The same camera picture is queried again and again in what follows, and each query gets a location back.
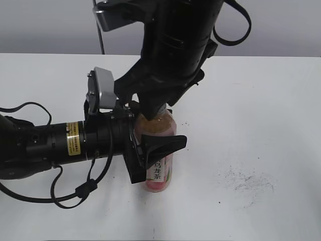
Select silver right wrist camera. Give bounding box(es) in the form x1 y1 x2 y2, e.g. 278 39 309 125
92 1 154 32

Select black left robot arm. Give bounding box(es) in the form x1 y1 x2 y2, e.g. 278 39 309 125
1 105 187 184

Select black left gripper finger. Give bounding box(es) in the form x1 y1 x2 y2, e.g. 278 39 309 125
140 135 187 166
128 100 141 116

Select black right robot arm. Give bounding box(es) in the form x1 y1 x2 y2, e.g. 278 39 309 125
114 1 223 120

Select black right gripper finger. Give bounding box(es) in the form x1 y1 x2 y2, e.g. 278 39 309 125
136 88 168 120
167 82 198 106

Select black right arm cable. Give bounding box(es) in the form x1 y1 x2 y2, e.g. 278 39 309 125
212 0 252 47

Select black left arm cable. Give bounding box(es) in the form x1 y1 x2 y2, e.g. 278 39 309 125
0 101 113 209

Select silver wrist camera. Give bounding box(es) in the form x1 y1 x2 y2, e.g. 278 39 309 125
92 1 154 32
86 67 117 115

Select white bottle cap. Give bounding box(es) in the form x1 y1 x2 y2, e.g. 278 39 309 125
156 104 167 115

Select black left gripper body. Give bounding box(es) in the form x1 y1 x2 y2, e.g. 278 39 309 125
84 99 147 184

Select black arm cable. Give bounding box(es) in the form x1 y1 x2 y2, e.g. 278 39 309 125
0 101 113 209
212 0 252 47

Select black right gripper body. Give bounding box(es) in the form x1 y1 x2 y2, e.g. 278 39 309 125
114 57 205 103

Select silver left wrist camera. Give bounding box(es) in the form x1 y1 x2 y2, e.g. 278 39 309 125
86 67 117 115

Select oolong tea plastic bottle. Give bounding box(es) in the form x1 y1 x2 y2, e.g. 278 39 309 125
134 109 177 193

